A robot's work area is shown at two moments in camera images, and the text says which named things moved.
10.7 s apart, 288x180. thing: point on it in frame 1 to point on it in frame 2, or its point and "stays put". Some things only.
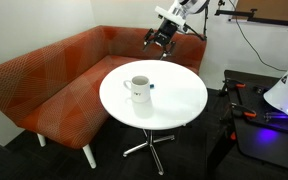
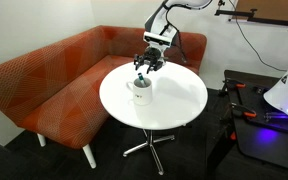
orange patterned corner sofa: [54, 86] stays put
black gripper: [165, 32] to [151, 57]
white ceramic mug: [140, 88] stays put
